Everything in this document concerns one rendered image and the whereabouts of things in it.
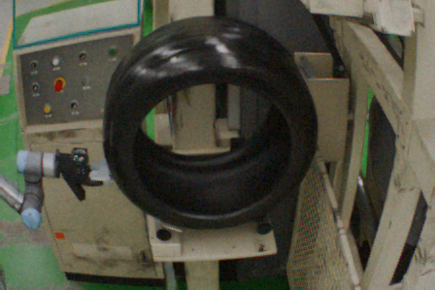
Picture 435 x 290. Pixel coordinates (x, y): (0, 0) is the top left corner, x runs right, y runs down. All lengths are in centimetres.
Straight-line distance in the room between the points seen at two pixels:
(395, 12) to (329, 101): 86
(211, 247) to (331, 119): 54
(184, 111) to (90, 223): 80
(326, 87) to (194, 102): 40
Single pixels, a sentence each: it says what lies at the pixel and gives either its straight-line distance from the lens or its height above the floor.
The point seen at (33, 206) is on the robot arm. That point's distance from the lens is 176.
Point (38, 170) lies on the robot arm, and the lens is 180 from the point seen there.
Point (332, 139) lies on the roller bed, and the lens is 207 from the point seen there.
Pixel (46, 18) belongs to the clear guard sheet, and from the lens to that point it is 219.
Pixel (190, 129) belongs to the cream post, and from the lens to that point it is 205.
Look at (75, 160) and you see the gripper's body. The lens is 176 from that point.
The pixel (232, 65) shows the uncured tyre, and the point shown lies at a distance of 154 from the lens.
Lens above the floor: 207
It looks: 31 degrees down
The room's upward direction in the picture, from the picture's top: 1 degrees counter-clockwise
